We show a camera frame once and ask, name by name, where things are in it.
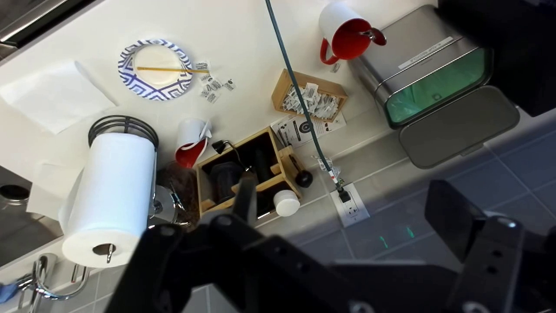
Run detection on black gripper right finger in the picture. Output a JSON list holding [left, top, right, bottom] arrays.
[[424, 178, 556, 313]]

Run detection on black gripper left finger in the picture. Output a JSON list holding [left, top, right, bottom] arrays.
[[103, 171, 350, 313]]

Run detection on wooden counter organizer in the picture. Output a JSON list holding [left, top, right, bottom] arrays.
[[193, 128, 306, 225]]

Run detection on white paper towel roll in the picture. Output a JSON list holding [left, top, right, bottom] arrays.
[[59, 133, 158, 270]]

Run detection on small white round lid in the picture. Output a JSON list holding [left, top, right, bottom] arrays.
[[273, 189, 303, 220]]

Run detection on white cup with red stirrers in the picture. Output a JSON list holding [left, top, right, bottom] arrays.
[[174, 119, 214, 171]]

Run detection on loose white sachets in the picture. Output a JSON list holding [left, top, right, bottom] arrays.
[[197, 60, 237, 105]]

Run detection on kitchen sink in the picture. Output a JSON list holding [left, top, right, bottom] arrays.
[[0, 164, 63, 270]]

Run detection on wooden stir stick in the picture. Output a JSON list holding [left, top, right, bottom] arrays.
[[136, 65, 211, 77]]

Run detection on black silver Keurig coffee maker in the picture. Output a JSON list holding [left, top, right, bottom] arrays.
[[436, 0, 556, 119]]

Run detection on white mug red inside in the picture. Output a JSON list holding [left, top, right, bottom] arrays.
[[318, 0, 388, 67]]

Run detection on white wall outlet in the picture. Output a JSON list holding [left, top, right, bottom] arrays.
[[330, 183, 372, 230]]

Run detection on black wire towel holder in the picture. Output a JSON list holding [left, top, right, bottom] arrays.
[[87, 114, 160, 267]]

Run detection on dark green power cable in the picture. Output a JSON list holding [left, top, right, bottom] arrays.
[[264, 0, 353, 202]]

